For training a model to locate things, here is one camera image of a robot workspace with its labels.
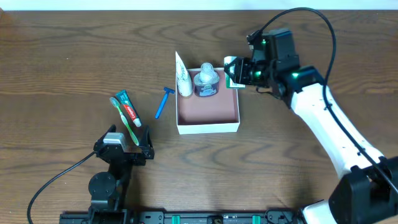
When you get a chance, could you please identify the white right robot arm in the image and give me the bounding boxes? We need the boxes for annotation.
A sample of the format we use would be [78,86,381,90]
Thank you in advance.
[224,56,397,223]

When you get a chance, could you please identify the green toothbrush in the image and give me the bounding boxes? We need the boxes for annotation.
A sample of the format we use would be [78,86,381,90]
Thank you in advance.
[109,97,139,146]

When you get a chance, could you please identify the black mounting rail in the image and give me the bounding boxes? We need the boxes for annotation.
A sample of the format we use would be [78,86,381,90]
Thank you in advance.
[59,209,306,224]

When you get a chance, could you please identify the white Pantene tube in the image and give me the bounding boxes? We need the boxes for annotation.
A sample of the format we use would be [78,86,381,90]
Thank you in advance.
[175,52,193,97]

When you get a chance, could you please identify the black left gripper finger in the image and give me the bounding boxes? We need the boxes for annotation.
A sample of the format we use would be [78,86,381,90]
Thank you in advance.
[139,125,153,151]
[99,124,116,144]

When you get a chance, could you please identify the blue disposable razor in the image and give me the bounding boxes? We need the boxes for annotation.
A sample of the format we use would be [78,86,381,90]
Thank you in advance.
[155,87,175,119]

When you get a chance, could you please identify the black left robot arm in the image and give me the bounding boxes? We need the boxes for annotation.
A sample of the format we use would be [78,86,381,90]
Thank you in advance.
[82,125,155,224]

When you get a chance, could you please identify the Colgate toothpaste tube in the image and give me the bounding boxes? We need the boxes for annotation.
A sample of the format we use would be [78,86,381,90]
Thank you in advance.
[116,90,142,128]

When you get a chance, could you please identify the white box pink interior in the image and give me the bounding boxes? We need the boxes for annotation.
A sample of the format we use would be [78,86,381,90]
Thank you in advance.
[175,68,240,134]

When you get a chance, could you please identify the green white soap box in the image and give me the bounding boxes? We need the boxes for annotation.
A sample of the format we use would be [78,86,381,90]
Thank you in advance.
[224,56,246,89]

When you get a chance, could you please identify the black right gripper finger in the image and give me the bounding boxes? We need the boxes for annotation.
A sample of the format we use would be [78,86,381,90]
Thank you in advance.
[224,63,241,83]
[224,56,245,67]

